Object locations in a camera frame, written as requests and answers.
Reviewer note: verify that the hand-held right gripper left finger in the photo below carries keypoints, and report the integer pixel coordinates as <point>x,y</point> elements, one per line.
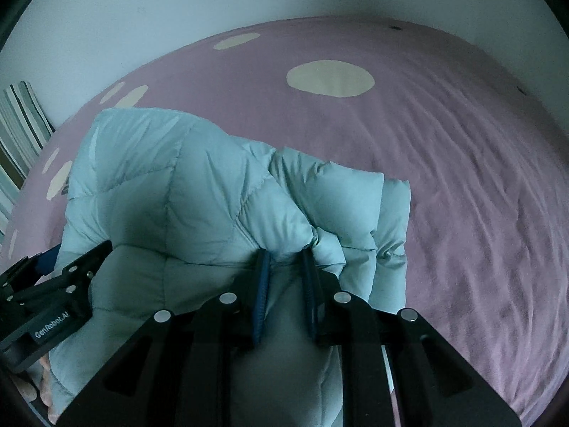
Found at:
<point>263,293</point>

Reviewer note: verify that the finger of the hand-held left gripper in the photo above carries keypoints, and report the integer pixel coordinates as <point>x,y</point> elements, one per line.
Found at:
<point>42,263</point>
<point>78,267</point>

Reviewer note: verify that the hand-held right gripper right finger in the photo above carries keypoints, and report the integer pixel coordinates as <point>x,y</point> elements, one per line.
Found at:
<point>311,291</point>

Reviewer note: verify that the light blue quilted down jacket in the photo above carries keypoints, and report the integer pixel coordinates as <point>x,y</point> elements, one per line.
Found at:
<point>200,195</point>

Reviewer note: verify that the person's left hand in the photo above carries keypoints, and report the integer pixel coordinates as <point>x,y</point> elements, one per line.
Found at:
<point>33,391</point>

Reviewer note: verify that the striped pillow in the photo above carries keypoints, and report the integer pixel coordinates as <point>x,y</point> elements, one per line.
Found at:
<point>22,120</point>

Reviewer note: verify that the pink bed sheet cream dots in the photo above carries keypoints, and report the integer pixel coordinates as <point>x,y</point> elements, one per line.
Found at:
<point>444,142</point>

